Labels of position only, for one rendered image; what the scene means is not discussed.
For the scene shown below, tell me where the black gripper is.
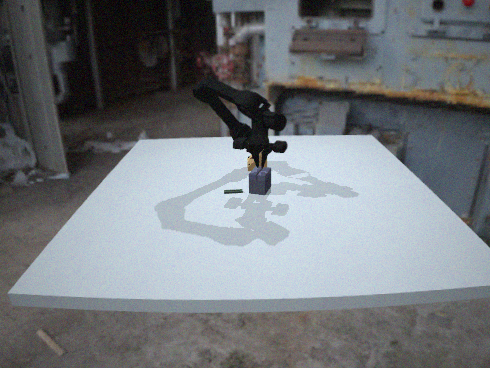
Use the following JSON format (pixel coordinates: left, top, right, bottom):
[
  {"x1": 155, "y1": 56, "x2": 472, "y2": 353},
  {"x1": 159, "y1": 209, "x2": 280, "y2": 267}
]
[{"x1": 233, "y1": 126, "x2": 288, "y2": 168}]

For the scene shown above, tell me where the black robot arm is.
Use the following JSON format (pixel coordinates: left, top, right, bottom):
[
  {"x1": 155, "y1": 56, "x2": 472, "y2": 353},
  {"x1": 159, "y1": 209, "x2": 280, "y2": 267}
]
[{"x1": 193, "y1": 76, "x2": 287, "y2": 153}]

